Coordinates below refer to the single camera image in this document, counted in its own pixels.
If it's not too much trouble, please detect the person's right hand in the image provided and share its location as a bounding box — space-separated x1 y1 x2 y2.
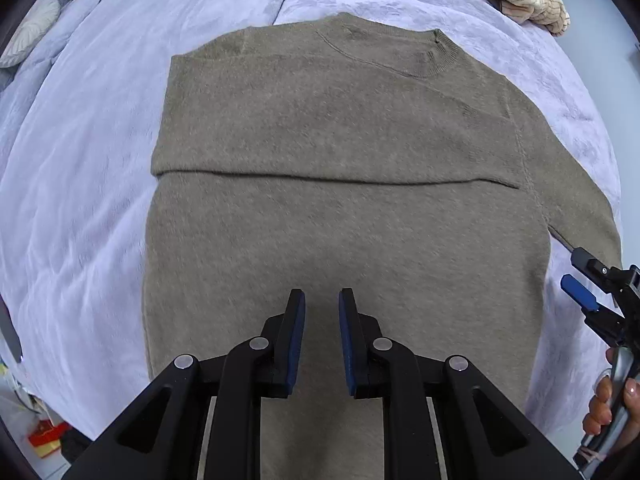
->
581 347 640 438

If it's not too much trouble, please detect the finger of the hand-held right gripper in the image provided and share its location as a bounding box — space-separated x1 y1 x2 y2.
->
570 246 625 292
560 273 626 333

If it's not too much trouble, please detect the white leaf-pattern pillow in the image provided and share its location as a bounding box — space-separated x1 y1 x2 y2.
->
0 0 62 68

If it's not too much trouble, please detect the lavender plush blanket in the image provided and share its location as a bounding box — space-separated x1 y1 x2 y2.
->
0 0 624 443

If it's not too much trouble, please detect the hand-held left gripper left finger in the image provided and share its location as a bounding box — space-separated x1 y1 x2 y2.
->
62 287 307 480

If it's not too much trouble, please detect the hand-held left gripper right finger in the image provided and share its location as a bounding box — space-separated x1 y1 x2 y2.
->
338 287 583 480

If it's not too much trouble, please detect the olive-brown knit sweater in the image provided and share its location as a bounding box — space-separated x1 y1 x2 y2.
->
141 12 623 480

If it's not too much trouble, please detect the red box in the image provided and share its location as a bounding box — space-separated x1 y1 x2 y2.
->
27 420 71 458

